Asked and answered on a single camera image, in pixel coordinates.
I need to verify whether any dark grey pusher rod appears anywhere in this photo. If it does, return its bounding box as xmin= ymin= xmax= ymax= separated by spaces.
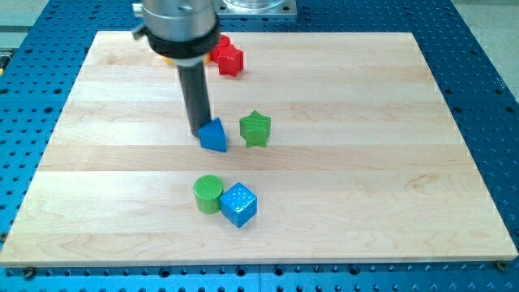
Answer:
xmin=177 ymin=62 xmax=212 ymax=137

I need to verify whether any blue triangle block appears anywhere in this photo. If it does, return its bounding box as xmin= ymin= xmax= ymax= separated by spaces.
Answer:
xmin=198 ymin=118 xmax=227 ymax=152

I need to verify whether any red star block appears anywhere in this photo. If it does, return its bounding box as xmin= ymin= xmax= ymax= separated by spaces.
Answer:
xmin=218 ymin=45 xmax=244 ymax=77

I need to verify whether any green star block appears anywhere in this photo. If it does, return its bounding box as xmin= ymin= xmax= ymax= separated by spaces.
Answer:
xmin=239 ymin=110 xmax=272 ymax=148

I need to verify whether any blue cube block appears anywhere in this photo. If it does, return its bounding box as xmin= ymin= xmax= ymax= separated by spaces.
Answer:
xmin=220 ymin=182 xmax=258 ymax=228

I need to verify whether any yellow block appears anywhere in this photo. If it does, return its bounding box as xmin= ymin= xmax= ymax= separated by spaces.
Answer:
xmin=162 ymin=54 xmax=211 ymax=67

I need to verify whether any red cylinder block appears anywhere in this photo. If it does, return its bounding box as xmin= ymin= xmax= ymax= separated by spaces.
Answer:
xmin=209 ymin=35 xmax=231 ymax=63

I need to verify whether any green cylinder block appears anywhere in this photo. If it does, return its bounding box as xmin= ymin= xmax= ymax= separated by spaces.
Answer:
xmin=193 ymin=175 xmax=224 ymax=214

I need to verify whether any wooden board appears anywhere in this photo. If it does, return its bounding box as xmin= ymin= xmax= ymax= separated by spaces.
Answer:
xmin=1 ymin=32 xmax=517 ymax=267

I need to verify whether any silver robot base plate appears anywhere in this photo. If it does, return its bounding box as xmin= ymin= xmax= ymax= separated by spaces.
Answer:
xmin=212 ymin=0 xmax=298 ymax=19

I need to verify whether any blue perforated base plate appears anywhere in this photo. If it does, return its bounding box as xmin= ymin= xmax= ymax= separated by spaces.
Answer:
xmin=1 ymin=1 xmax=518 ymax=291

